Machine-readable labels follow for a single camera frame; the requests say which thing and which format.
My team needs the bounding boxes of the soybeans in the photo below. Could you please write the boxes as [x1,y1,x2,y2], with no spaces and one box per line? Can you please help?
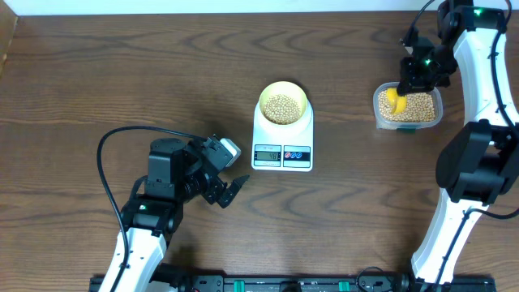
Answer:
[263,89,437,126]

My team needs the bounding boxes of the white digital kitchen scale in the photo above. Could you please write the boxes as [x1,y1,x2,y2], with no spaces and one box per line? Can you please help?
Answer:
[251,101,315,172]

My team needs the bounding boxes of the yellow plastic scoop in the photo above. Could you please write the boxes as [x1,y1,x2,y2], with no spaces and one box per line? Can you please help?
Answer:
[386,88,407,115]

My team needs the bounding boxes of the yellow bowl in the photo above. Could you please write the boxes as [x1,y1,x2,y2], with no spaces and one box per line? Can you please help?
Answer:
[259,81,308,125]

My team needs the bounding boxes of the black right camera cable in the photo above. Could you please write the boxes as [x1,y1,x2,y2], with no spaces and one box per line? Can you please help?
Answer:
[401,0,519,291]

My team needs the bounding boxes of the clear plastic container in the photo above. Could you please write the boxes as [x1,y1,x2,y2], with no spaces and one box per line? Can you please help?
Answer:
[373,82,443,130]

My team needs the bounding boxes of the black left camera cable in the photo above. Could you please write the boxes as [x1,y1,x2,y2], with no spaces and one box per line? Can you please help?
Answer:
[96,125,210,292]

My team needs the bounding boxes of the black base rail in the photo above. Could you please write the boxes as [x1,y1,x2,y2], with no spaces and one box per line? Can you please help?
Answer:
[88,275,498,292]

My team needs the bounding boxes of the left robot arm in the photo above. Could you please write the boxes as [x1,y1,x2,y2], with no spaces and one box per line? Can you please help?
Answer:
[100,137,248,291]

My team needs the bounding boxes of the black camera cable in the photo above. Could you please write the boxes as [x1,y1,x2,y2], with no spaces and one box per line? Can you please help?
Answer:
[401,0,519,291]
[96,125,210,292]

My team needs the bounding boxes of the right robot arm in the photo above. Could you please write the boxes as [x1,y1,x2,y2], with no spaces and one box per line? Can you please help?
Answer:
[397,0,518,291]

